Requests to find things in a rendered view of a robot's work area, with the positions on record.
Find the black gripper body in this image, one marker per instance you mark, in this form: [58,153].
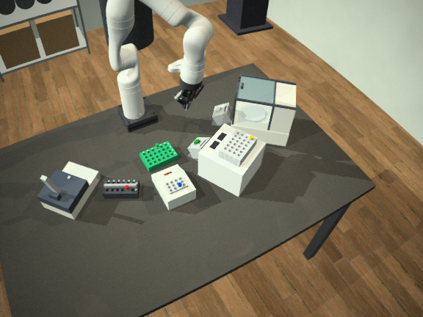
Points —
[185,87]

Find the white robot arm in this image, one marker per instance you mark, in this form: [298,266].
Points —
[120,22]

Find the green tube rack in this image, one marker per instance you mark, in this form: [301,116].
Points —
[163,156]

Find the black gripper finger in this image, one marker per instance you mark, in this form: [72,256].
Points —
[195,94]
[182,101]

